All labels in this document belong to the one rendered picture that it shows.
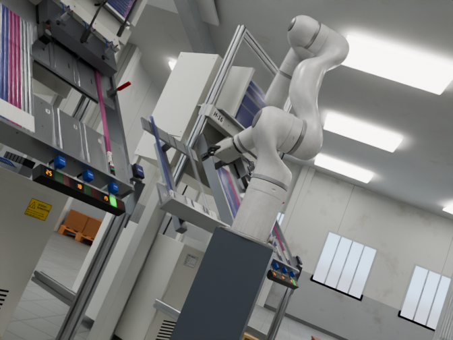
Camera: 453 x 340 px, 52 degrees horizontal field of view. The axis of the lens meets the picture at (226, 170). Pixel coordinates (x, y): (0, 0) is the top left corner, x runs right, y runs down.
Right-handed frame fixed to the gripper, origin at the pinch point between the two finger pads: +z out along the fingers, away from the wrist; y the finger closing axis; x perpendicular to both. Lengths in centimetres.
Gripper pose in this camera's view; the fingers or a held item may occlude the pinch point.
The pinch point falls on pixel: (209, 162)
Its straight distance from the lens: 197.7
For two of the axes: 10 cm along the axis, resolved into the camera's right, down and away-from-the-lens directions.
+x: 1.4, 8.1, -5.7
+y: -6.1, -3.9, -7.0
